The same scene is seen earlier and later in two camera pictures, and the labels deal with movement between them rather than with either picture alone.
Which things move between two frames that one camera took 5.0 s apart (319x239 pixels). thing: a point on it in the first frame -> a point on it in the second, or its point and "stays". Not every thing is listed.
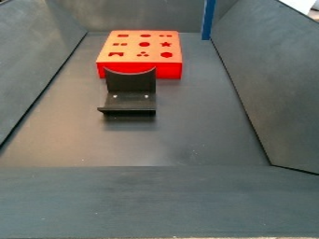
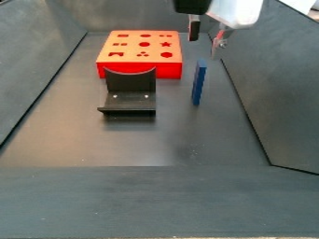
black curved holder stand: [129, 95] stays
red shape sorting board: [136, 51] stays
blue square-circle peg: [211, 4] -> [199, 77]
